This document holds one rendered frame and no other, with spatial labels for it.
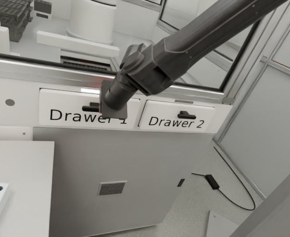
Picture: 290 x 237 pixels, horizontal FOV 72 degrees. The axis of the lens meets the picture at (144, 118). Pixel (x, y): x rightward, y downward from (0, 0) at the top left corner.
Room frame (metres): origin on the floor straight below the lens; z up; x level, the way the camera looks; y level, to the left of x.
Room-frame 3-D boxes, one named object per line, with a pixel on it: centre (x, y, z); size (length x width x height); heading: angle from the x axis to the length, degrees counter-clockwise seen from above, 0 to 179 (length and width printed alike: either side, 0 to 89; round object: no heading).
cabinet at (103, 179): (0.96, 0.35, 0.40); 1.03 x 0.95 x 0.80; 118
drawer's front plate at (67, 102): (0.51, 0.16, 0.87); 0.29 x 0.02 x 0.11; 118
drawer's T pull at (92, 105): (0.49, 0.15, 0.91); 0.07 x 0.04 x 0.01; 118
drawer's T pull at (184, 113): (0.64, -0.13, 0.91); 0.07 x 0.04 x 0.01; 118
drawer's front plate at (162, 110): (0.66, -0.12, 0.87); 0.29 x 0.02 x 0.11; 118
